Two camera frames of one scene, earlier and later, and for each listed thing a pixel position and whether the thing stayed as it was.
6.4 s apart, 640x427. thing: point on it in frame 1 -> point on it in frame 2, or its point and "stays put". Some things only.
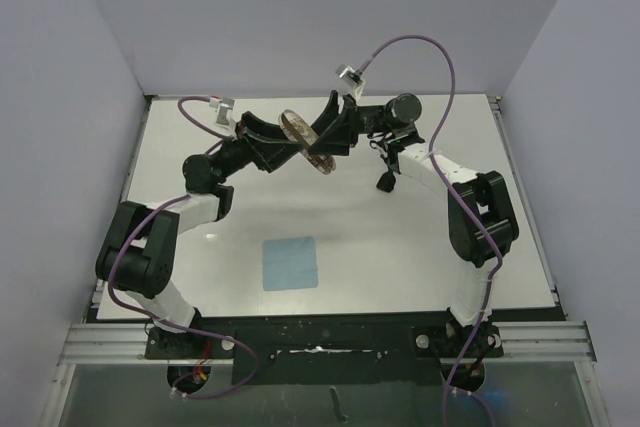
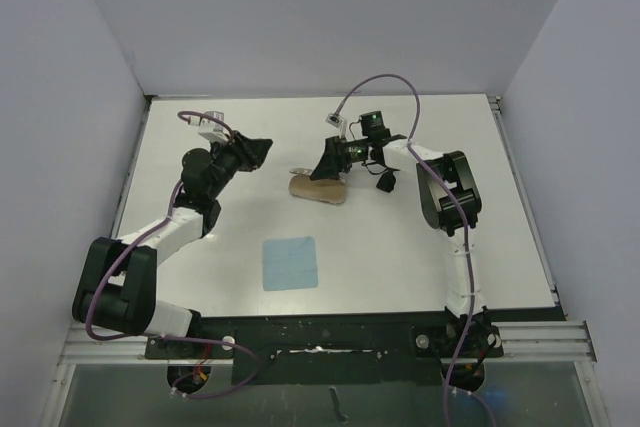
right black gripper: x=339 y=137 -> x=334 y=160
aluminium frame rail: x=96 y=344 stays put
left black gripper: x=267 y=152 -> x=249 y=152
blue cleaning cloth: x=289 y=264 stays put
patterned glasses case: x=297 y=130 -> x=329 y=191
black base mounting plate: x=274 y=351 stays put
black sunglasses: x=386 y=182 stays put
